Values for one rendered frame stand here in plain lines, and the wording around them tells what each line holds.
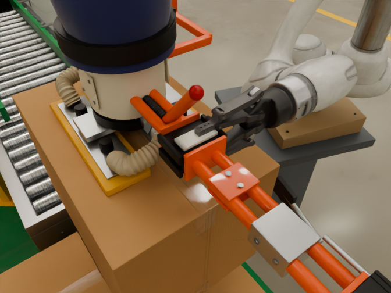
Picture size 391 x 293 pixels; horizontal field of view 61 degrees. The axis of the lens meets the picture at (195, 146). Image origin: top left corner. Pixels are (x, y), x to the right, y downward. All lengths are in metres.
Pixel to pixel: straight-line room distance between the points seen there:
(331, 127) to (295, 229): 0.92
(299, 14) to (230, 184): 0.52
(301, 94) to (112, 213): 0.42
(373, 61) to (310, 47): 0.21
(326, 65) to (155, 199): 0.43
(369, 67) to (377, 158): 1.40
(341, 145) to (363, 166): 1.10
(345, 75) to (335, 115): 0.67
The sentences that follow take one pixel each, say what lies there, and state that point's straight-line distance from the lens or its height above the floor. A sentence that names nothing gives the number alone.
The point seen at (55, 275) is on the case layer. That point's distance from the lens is 1.29.
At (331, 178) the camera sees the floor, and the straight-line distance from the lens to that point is 2.32.
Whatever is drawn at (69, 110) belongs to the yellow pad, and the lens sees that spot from 0.86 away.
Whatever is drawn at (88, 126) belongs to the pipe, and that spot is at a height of 1.16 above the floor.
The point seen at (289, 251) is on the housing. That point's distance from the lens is 0.45.
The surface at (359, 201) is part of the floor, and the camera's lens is 2.26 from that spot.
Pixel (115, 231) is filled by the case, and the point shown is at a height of 1.11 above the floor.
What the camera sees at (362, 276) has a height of 1.26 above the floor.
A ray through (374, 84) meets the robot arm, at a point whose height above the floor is 1.00.
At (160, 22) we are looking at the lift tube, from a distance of 0.61.
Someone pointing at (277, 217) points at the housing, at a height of 1.25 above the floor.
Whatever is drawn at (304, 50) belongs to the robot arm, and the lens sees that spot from 1.25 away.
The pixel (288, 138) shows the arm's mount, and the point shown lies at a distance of 1.27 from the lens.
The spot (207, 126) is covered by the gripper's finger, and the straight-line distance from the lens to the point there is 0.55.
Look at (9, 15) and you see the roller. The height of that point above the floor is 0.55.
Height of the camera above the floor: 1.63
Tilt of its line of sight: 44 degrees down
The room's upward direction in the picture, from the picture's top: straight up
